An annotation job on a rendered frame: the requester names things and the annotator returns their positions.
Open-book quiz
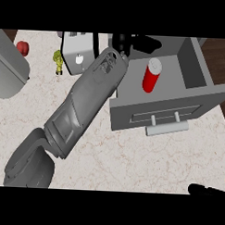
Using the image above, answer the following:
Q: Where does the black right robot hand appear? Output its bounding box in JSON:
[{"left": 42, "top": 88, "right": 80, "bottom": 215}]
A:
[{"left": 187, "top": 182, "right": 225, "bottom": 197}]

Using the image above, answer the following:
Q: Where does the red can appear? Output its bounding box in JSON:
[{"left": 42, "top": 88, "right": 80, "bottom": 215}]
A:
[{"left": 141, "top": 56, "right": 164, "bottom": 95}]

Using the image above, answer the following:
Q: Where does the grey drawer box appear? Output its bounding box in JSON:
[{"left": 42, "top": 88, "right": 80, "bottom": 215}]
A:
[{"left": 105, "top": 32, "right": 218, "bottom": 106}]

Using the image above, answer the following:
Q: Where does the large rounded grey appliance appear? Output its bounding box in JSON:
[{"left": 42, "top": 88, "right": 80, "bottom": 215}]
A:
[{"left": 0, "top": 29, "right": 32, "bottom": 102}]

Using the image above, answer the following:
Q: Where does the red apple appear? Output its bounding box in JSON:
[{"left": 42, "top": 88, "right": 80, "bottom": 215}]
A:
[{"left": 16, "top": 40, "right": 31, "bottom": 58}]

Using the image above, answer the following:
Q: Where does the grey drawer front with handle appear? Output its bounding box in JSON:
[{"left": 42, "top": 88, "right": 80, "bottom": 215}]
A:
[{"left": 106, "top": 77, "right": 225, "bottom": 141}]

